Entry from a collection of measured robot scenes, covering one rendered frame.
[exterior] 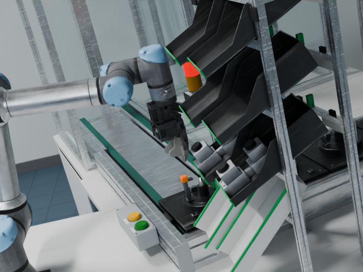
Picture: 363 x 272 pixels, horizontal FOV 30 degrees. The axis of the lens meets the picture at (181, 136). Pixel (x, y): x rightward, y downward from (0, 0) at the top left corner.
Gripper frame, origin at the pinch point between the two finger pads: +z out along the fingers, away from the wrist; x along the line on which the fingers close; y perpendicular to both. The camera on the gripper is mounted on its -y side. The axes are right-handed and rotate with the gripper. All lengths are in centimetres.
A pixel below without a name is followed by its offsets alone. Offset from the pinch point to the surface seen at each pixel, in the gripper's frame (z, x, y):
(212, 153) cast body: -10.6, 27.0, 1.3
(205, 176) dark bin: -5.6, 28.0, 5.0
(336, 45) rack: -36, 53, -23
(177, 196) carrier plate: 16.5, -9.7, 2.8
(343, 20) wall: 54, -239, -218
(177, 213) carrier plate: 16.5, 0.8, 7.2
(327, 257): 28, 36, -21
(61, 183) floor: 113, -282, 9
